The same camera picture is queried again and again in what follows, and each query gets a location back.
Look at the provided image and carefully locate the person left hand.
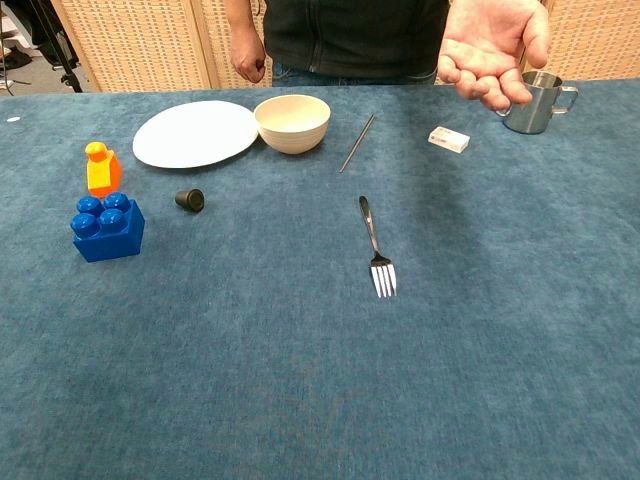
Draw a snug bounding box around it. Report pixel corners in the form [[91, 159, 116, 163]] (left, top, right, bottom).
[[437, 0, 551, 112]]

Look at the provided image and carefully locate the person right hand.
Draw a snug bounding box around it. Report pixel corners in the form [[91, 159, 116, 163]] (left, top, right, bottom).
[[229, 30, 267, 84]]

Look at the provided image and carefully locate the silver metal fork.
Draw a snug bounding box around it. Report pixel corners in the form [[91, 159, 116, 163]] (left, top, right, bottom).
[[357, 195, 398, 299]]

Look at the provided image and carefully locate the blue toy block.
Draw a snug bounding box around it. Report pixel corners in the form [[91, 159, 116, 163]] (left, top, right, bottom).
[[70, 192, 146, 264]]

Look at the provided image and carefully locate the person right forearm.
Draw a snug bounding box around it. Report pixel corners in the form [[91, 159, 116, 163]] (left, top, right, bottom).
[[225, 0, 261, 37]]

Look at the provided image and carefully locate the person in black jacket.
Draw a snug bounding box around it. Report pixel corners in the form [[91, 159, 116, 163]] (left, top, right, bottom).
[[224, 0, 451, 87]]

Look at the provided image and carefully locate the stainless steel mug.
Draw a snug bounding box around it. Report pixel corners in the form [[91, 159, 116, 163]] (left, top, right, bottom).
[[494, 70, 580, 135]]

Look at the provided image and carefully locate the cream ribbed bowl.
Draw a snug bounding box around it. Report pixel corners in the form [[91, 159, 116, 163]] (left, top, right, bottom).
[[253, 94, 332, 155]]

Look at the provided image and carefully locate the white round plate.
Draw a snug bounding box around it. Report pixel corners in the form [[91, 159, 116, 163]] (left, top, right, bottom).
[[132, 100, 260, 170]]

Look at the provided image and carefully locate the small white box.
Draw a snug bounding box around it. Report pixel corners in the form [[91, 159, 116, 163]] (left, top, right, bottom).
[[428, 126, 471, 154]]

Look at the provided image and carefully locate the wicker folding screen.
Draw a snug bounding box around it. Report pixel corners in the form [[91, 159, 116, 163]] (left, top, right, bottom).
[[49, 0, 274, 94], [519, 0, 640, 84]]

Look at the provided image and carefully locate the thin metal chopstick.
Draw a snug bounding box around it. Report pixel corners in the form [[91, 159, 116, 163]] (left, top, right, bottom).
[[338, 113, 376, 175]]

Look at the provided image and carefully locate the small black cap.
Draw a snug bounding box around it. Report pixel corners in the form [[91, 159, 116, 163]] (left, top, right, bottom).
[[174, 188, 206, 215]]

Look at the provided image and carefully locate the black tripod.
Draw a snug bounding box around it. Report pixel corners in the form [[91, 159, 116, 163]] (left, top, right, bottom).
[[29, 0, 84, 94]]

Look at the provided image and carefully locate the orange toy bottle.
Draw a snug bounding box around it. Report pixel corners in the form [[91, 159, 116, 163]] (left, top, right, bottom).
[[84, 141, 124, 200]]

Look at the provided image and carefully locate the blue table cloth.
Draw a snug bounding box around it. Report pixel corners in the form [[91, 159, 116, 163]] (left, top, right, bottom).
[[0, 78, 640, 480]]

